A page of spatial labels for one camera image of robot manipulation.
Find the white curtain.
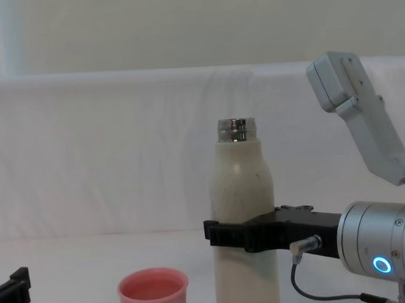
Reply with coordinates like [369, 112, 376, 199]
[0, 56, 405, 241]

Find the cream vacuum bottle steel neck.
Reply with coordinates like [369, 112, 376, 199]
[206, 115, 282, 303]

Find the white table cloth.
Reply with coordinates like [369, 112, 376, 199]
[0, 217, 405, 303]

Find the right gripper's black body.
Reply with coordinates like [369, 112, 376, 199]
[278, 209, 345, 262]

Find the pink plastic cup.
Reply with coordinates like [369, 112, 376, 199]
[116, 266, 190, 303]

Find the thin dark cable silver plug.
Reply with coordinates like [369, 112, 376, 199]
[288, 230, 405, 303]

